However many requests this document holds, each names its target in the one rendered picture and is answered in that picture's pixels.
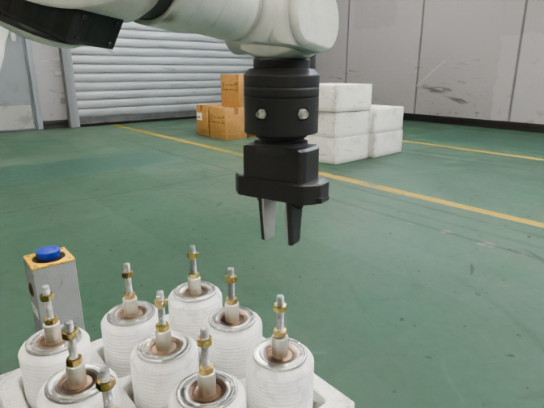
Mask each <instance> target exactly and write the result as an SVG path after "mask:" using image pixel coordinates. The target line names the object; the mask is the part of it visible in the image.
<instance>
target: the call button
mask: <svg viewBox="0 0 544 408"><path fill-rule="evenodd" d="M60 252H61V250H60V247H58V246H56V245H48V246H44V247H41V248H39V249H37V250H36V251H35V254H36V257H38V258H39V259H40V260H42V261H48V260H52V259H54V258H56V257H58V256H59V255H58V254H59V253H60Z"/></svg>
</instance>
